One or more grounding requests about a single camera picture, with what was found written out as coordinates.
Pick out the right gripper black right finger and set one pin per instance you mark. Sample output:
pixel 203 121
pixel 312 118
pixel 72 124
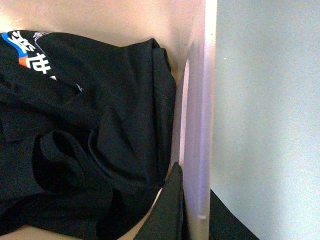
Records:
pixel 223 225

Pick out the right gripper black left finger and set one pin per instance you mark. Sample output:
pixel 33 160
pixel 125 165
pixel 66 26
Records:
pixel 165 221

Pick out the black printed t-shirt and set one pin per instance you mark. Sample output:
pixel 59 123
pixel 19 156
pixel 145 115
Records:
pixel 85 132

